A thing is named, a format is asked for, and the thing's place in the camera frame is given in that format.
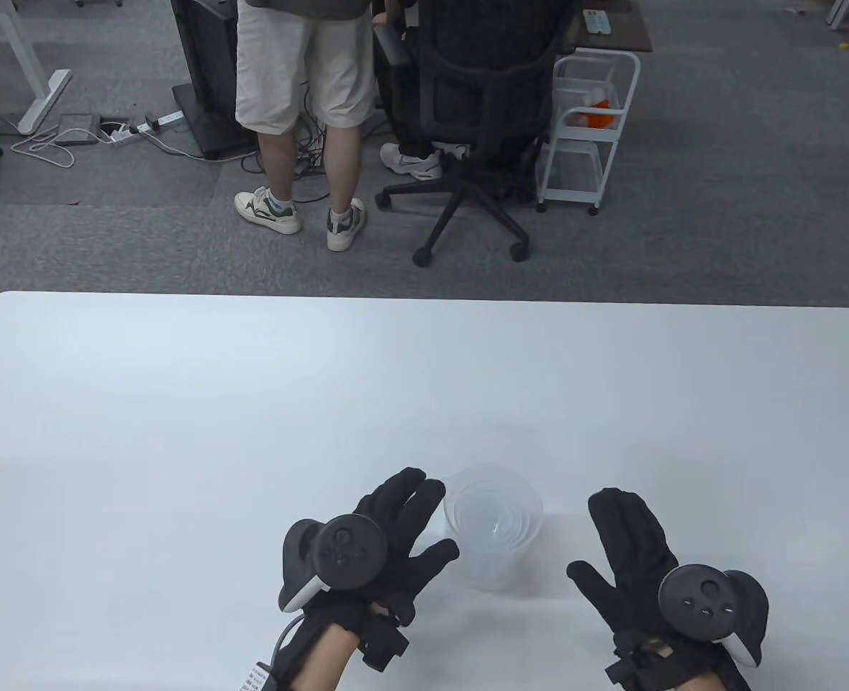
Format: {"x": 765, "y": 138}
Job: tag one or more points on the largest clear plastic beaker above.
{"x": 482, "y": 579}

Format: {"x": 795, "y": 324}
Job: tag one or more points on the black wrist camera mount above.
{"x": 626, "y": 668}
{"x": 385, "y": 648}

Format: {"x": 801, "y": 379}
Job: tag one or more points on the white power strip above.
{"x": 160, "y": 122}

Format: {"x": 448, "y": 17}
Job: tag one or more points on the large clear plastic beaker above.
{"x": 455, "y": 520}

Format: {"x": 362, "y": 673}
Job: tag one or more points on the person's left forearm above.
{"x": 324, "y": 662}

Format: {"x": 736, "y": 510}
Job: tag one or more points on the black floor stand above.
{"x": 194, "y": 57}

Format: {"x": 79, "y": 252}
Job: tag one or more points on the orange and white object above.
{"x": 601, "y": 119}

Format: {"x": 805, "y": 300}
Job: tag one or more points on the white office desk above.
{"x": 27, "y": 57}

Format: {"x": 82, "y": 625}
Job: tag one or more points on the black and white controller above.
{"x": 352, "y": 551}
{"x": 701, "y": 601}

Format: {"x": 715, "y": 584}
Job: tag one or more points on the person's right hand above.
{"x": 629, "y": 561}

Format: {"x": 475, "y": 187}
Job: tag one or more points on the dark brown desk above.
{"x": 626, "y": 32}

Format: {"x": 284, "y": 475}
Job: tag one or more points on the black office chair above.
{"x": 482, "y": 101}

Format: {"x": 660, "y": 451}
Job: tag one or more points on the medium clear plastic beaker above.
{"x": 464, "y": 522}

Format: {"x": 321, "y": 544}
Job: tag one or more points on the person's left hand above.
{"x": 410, "y": 518}

